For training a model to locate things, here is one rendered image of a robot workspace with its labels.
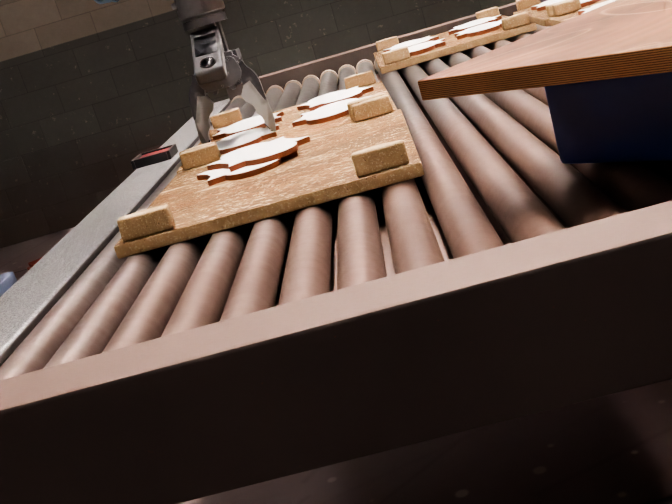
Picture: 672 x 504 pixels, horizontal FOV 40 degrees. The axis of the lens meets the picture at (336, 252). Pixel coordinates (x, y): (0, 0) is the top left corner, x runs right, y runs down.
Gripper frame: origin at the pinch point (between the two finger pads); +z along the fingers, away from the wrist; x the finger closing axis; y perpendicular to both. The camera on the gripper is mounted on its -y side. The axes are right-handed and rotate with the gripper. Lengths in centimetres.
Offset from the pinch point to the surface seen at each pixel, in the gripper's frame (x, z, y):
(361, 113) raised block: -20.2, -0.3, -13.4
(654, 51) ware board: -40, -8, -87
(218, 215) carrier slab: -2, 1, -51
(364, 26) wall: -38, 10, 513
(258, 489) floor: 30, 94, 60
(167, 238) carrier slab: 4, 2, -52
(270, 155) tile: -7.4, -0.6, -30.8
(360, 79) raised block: -21.7, -1.2, 28.7
